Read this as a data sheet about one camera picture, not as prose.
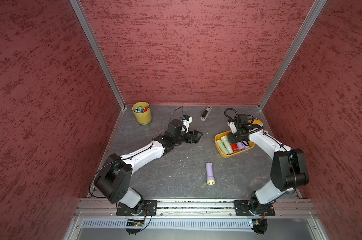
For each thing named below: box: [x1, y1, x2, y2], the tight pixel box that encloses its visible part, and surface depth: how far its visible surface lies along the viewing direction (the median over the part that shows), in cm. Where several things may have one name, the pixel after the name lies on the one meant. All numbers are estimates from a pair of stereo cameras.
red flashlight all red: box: [231, 143, 239, 152], surface depth 92 cm
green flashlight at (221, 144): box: [216, 139, 230, 155], surface depth 96 cm
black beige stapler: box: [200, 105, 212, 121], surface depth 114 cm
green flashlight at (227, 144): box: [220, 135, 233, 155], surface depth 95 cm
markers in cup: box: [134, 105, 149, 113], surface depth 105 cm
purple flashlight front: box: [206, 162, 216, 185], surface depth 85 cm
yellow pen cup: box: [132, 101, 152, 125], surface depth 105 cm
